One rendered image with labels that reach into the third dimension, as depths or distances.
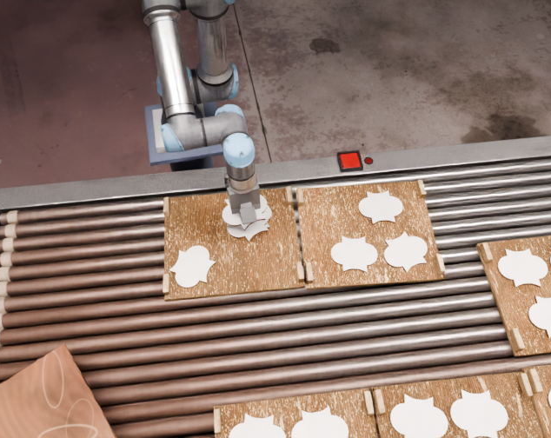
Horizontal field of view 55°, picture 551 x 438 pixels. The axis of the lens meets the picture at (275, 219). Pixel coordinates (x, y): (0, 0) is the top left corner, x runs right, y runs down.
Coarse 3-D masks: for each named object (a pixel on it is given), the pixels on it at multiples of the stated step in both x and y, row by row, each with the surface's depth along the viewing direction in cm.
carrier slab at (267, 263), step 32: (192, 224) 166; (224, 224) 166; (288, 224) 166; (224, 256) 161; (256, 256) 161; (288, 256) 161; (192, 288) 156; (224, 288) 156; (256, 288) 156; (288, 288) 156
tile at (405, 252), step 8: (392, 240) 162; (400, 240) 162; (408, 240) 162; (416, 240) 162; (392, 248) 161; (400, 248) 161; (408, 248) 161; (416, 248) 161; (424, 248) 161; (384, 256) 160; (392, 256) 160; (400, 256) 160; (408, 256) 160; (416, 256) 160; (392, 264) 158; (400, 264) 158; (408, 264) 158; (416, 264) 159
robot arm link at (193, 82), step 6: (186, 66) 175; (192, 72) 175; (156, 78) 174; (192, 78) 174; (156, 84) 175; (192, 84) 174; (192, 90) 174; (198, 90) 175; (162, 96) 176; (192, 96) 175; (198, 96) 176; (162, 102) 179; (198, 102) 178
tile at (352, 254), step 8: (344, 240) 162; (352, 240) 162; (360, 240) 162; (336, 248) 161; (344, 248) 161; (352, 248) 161; (360, 248) 161; (368, 248) 161; (336, 256) 160; (344, 256) 160; (352, 256) 160; (360, 256) 160; (368, 256) 160; (376, 256) 160; (344, 264) 158; (352, 264) 158; (360, 264) 158; (368, 264) 158
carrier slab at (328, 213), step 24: (312, 192) 172; (336, 192) 172; (360, 192) 172; (408, 192) 172; (312, 216) 168; (336, 216) 168; (360, 216) 168; (408, 216) 168; (312, 240) 164; (336, 240) 164; (384, 240) 164; (432, 240) 164; (312, 264) 159; (336, 264) 159; (384, 264) 159; (432, 264) 159; (312, 288) 156
